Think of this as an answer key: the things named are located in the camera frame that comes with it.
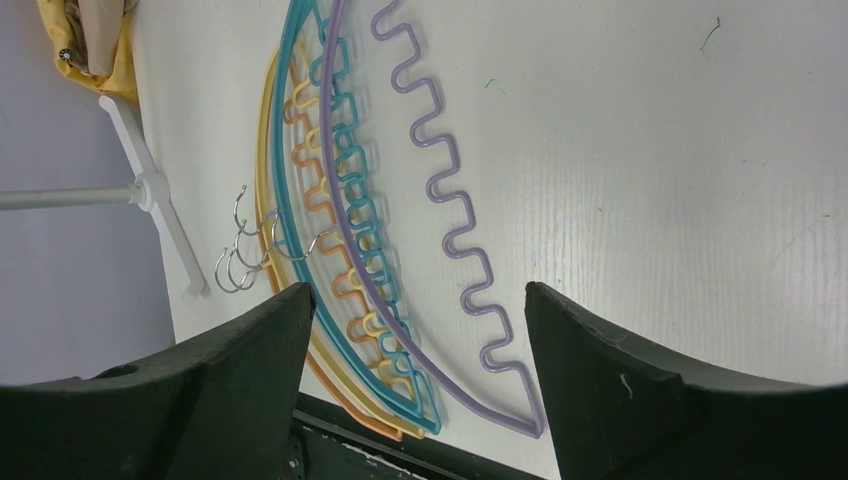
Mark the yellow wavy hanger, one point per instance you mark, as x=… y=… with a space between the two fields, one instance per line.
x=335 y=379

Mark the orange wavy hanger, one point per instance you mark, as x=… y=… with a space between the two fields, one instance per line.
x=319 y=199

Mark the white clothes rack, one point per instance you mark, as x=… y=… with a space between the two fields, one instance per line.
x=149 y=191

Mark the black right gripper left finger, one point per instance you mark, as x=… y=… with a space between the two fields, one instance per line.
x=216 y=406

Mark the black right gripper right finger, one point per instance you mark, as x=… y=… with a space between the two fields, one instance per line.
x=620 y=406

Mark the beige cloth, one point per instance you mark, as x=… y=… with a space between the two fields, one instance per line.
x=95 y=28

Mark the yellow patterned cloth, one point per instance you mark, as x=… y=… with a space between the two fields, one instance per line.
x=121 y=82

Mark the purple wavy hanger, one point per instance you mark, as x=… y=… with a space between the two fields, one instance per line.
x=537 y=424

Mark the blue wavy hanger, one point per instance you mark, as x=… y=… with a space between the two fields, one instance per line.
x=320 y=246

